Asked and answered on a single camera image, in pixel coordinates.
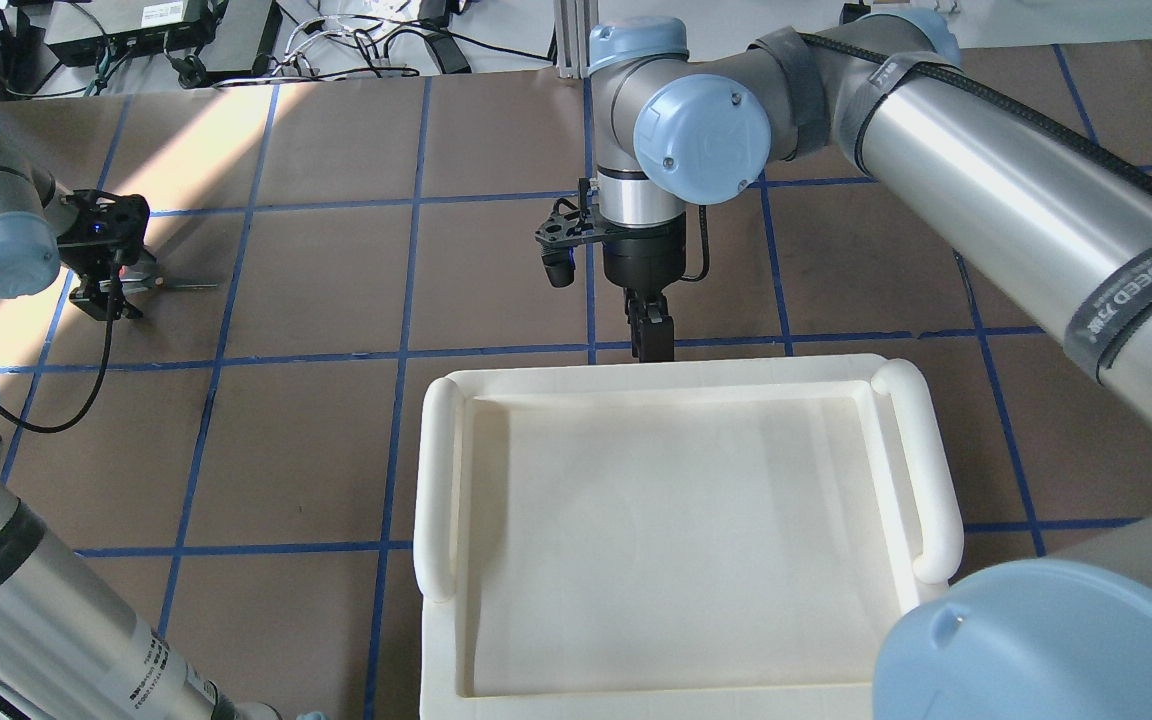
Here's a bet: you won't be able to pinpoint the black network switch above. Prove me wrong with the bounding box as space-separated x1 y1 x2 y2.
44 1 282 88

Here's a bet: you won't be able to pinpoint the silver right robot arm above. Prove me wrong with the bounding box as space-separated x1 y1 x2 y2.
588 9 1152 719

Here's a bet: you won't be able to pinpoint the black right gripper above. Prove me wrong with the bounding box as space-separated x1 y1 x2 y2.
602 215 687 363

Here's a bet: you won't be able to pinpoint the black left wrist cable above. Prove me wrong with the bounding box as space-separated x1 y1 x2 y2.
0 225 127 435

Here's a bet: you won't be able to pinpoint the white plastic tray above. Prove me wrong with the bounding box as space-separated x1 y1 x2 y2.
414 354 964 719

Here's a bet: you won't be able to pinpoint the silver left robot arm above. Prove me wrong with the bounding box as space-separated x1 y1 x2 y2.
0 132 278 719

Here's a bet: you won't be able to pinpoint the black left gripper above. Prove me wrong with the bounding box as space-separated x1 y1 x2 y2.
58 190 159 323

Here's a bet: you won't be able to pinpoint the grey red-handled scissors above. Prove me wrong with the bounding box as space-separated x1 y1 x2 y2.
118 270 219 297

